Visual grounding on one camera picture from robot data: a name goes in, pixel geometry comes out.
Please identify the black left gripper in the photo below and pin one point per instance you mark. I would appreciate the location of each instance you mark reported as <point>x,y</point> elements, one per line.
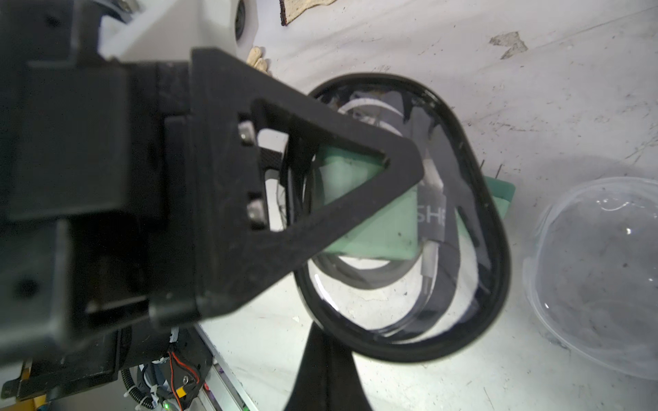
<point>92,176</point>

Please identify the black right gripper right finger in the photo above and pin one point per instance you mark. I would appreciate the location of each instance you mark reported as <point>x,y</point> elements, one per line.
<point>345,390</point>

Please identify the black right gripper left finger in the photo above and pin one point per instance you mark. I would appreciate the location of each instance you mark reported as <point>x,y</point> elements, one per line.
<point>312,390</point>

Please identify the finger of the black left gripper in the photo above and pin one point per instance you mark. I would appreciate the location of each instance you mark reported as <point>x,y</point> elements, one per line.
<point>228,130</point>

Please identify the clear pouch with black zipper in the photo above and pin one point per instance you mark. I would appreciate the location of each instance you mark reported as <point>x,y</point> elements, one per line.
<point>428,274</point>

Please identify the light green usb charger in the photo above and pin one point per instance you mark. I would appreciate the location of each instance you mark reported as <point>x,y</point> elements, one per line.
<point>394,232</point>

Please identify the yellow leather work glove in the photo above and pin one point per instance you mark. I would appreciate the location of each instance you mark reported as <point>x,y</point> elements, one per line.
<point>257,60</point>

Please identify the cream knit work glove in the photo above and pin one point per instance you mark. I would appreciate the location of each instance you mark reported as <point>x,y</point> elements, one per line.
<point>292,9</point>

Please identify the clear empty plastic pouch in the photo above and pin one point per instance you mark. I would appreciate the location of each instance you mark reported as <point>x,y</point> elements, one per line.
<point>590,273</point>

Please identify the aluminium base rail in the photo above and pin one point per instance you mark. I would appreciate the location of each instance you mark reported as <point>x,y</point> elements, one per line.
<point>225,391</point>

